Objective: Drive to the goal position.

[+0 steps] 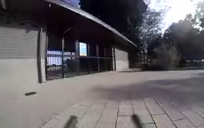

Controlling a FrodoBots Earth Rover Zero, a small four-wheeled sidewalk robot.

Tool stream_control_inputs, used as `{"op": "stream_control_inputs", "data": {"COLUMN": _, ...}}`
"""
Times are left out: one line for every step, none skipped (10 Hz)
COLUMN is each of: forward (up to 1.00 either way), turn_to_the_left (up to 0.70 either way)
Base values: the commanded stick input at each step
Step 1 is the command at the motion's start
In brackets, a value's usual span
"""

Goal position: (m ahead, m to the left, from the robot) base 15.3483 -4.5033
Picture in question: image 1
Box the building with dark roof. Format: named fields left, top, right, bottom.
left=0, top=0, right=138, bottom=84

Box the small dark object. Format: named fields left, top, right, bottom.
left=24, top=91, right=38, bottom=97

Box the group of trees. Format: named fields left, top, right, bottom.
left=79, top=0, right=204, bottom=71

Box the robot's own part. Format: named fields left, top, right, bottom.
left=63, top=115, right=79, bottom=128
left=131, top=114, right=144, bottom=128

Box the grey paved path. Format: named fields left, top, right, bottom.
left=0, top=68, right=204, bottom=128

